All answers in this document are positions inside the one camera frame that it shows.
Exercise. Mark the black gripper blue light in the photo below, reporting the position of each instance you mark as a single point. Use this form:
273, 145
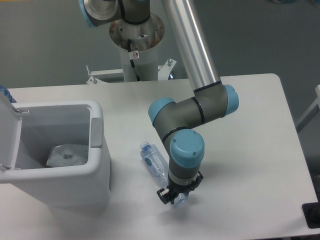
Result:
169, 194

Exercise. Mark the clear crushed plastic bottle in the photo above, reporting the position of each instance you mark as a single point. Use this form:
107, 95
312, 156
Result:
155, 163

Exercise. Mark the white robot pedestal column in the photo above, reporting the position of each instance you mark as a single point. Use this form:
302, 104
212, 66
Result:
138, 43

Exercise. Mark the white frame at right edge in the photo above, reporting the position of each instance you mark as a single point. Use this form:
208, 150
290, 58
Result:
310, 112

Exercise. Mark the white plastic wrapper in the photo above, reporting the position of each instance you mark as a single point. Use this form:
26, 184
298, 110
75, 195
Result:
67, 155

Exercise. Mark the white plastic trash can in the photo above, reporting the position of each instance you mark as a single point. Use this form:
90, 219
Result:
49, 124

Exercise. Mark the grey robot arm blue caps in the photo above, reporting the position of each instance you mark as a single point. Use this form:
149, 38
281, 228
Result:
175, 122

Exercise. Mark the black clamp at table edge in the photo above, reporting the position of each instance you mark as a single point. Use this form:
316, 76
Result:
311, 213

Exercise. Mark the blue object behind lid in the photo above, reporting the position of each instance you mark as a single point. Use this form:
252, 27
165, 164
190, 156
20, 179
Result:
7, 94

